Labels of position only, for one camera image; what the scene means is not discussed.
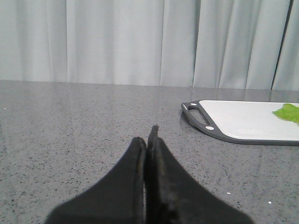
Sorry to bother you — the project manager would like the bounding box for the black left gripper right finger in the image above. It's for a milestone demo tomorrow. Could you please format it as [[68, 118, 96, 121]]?
[[145, 126, 253, 224]]

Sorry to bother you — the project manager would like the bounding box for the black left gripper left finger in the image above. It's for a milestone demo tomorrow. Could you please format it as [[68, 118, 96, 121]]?
[[45, 137, 146, 224]]

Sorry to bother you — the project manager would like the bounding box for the green lettuce leaf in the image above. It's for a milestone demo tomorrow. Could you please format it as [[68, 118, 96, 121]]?
[[272, 103, 299, 124]]

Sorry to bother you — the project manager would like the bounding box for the grey white cutting board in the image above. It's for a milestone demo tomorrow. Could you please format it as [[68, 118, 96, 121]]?
[[181, 100, 299, 146]]

